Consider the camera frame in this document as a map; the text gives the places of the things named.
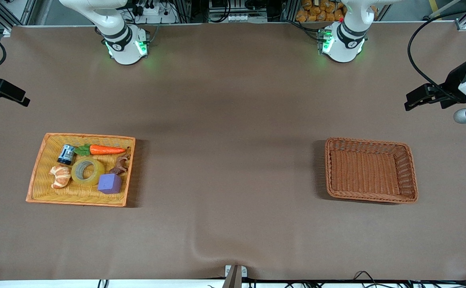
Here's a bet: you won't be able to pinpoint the yellow clear tape roll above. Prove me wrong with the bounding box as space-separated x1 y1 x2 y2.
71 156 106 187

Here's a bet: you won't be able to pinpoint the blue printed can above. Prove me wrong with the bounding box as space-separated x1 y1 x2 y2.
57 144 76 165

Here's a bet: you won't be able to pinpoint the brown wicker basket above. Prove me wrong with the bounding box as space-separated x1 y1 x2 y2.
324 137 419 204

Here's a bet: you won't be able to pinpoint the toy croissant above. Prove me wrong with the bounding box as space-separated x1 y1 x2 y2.
49 165 72 189

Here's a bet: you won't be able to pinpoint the orange toy carrot green leaves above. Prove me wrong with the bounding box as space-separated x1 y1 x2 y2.
74 143 127 157

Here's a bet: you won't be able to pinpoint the yellow wicker basket orange rim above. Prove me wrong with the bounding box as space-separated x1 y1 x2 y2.
26 133 136 207

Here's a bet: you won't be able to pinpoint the brown toy lion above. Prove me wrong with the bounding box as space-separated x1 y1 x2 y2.
107 147 132 175

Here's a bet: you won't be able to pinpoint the purple cube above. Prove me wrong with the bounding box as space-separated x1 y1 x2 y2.
97 173 122 195

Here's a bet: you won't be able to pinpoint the bag of orange snacks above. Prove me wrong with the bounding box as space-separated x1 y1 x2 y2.
296 0 378 22

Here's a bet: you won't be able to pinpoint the white power strip with plugs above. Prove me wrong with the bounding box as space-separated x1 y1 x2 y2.
131 0 177 24

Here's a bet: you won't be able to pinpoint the brown table cloth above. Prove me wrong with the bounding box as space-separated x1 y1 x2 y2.
0 22 466 280

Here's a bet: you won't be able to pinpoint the long white power strip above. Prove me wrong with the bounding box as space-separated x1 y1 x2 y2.
209 14 268 23

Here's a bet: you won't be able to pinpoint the black electronics box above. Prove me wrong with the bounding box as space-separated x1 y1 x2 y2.
209 0 267 14

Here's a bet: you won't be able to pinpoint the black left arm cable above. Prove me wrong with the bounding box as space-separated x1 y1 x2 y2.
407 6 466 104

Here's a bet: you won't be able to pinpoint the small metal bracket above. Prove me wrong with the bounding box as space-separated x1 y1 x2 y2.
225 264 248 278

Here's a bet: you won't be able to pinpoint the brown camera pole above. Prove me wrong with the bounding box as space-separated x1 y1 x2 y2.
222 266 243 288

